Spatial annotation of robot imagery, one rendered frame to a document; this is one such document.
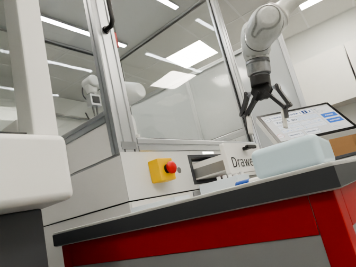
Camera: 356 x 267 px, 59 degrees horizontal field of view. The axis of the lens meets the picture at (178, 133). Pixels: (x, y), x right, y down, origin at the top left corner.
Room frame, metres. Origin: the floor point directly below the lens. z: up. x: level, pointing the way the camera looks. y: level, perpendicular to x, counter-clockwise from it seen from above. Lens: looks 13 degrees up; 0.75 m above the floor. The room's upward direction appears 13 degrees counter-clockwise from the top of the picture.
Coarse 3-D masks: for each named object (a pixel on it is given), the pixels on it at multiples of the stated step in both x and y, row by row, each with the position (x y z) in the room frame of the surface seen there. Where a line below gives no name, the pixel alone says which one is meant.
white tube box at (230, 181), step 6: (246, 174) 0.92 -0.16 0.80; (222, 180) 0.88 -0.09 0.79; (228, 180) 0.87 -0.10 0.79; (234, 180) 0.86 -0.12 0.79; (240, 180) 0.87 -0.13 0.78; (204, 186) 0.91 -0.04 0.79; (210, 186) 0.90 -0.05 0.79; (216, 186) 0.89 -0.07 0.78; (222, 186) 0.88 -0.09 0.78; (228, 186) 0.87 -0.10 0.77; (204, 192) 0.91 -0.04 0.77
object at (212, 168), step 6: (216, 156) 1.11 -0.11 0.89; (198, 162) 1.16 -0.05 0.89; (204, 162) 1.14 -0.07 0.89; (210, 162) 1.13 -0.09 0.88; (216, 162) 1.11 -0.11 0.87; (222, 162) 1.10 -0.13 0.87; (198, 168) 1.16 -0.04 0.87; (204, 168) 1.14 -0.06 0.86; (210, 168) 1.13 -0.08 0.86; (216, 168) 1.12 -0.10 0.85; (222, 168) 1.10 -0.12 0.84; (198, 174) 1.16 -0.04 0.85; (204, 174) 1.15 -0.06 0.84; (210, 174) 1.14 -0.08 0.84; (216, 174) 1.15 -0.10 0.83; (222, 174) 1.22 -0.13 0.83; (198, 180) 1.22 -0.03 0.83
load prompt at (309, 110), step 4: (292, 112) 2.00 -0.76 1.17; (296, 112) 2.00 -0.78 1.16; (300, 112) 2.00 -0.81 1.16; (304, 112) 2.00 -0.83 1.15; (308, 112) 1.99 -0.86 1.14; (312, 112) 1.99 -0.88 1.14; (272, 116) 1.98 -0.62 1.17; (276, 116) 1.98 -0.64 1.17; (280, 116) 1.98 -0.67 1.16; (292, 116) 1.97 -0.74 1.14; (272, 120) 1.95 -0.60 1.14
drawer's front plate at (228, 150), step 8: (224, 144) 1.07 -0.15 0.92; (232, 144) 1.12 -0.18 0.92; (240, 144) 1.17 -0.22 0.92; (248, 144) 1.22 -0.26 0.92; (256, 144) 1.28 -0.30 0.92; (224, 152) 1.07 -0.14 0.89; (232, 152) 1.10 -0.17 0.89; (240, 152) 1.15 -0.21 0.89; (248, 152) 1.21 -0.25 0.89; (224, 160) 1.07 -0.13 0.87; (240, 160) 1.14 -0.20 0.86; (248, 160) 1.19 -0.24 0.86; (232, 168) 1.08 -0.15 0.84; (240, 168) 1.12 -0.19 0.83; (248, 168) 1.18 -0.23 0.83
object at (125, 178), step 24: (96, 168) 0.97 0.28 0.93; (120, 168) 0.91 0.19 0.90; (144, 168) 0.97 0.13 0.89; (192, 168) 1.17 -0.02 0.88; (96, 192) 0.98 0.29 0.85; (120, 192) 0.92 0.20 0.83; (144, 192) 0.95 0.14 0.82; (168, 192) 1.04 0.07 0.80; (48, 216) 1.17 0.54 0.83; (72, 216) 1.07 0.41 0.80
